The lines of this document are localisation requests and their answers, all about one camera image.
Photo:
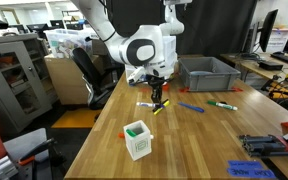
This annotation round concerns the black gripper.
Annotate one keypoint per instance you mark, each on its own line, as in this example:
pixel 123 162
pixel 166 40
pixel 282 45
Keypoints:
pixel 156 81

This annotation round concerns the white marker with purple cap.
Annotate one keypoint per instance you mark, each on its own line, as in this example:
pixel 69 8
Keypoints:
pixel 144 104

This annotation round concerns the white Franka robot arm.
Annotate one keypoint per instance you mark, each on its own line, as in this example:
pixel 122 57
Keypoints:
pixel 140 50

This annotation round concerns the yellow and black marker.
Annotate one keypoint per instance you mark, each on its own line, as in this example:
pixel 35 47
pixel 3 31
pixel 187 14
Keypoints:
pixel 165 103

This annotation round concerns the blue marker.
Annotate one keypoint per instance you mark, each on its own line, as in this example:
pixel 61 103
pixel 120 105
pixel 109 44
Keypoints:
pixel 190 107

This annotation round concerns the short green marker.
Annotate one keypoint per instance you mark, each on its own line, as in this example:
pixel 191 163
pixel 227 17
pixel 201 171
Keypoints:
pixel 130 132

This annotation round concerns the orange marker cap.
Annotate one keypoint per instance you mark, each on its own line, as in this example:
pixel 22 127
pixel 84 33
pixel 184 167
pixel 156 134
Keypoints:
pixel 121 135

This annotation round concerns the white square pen box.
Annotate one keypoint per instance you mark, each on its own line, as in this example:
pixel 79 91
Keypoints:
pixel 140 146

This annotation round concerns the white marker with green cap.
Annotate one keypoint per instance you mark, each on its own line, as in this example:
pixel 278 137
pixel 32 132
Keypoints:
pixel 222 105

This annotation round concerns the white plastic drawer unit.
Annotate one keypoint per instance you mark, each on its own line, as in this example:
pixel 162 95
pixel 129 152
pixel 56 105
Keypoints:
pixel 171 55

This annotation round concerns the grey plastic crate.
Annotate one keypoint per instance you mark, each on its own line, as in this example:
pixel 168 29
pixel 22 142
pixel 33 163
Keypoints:
pixel 210 81

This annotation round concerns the black office chair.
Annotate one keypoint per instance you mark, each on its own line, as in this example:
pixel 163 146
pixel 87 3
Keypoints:
pixel 90 71

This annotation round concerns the orange floor mat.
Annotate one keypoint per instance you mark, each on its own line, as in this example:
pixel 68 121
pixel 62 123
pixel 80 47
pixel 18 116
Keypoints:
pixel 77 119

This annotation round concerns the black curtain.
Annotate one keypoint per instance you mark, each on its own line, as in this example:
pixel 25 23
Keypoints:
pixel 217 26

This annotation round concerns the clear plastic storage tub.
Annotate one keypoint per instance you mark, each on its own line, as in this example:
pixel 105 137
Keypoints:
pixel 65 41

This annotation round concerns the small blue tape label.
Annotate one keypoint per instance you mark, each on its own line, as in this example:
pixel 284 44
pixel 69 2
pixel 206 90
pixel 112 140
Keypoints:
pixel 244 164

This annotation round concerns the black flat device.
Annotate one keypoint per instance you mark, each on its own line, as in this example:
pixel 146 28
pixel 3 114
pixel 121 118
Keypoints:
pixel 270 65

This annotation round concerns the black aluminium extrusion clamp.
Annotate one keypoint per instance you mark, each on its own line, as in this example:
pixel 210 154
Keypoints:
pixel 267 145

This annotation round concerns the large blue tape label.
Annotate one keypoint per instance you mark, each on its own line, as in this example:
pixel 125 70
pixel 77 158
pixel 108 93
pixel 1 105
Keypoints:
pixel 250 173

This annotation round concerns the black computer monitor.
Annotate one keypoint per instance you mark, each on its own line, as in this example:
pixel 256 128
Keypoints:
pixel 268 30

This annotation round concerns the grey metal cabinet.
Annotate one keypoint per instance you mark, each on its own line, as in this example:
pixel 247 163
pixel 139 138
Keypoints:
pixel 17 83

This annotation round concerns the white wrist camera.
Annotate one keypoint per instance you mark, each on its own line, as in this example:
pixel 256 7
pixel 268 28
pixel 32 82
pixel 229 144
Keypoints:
pixel 135 75

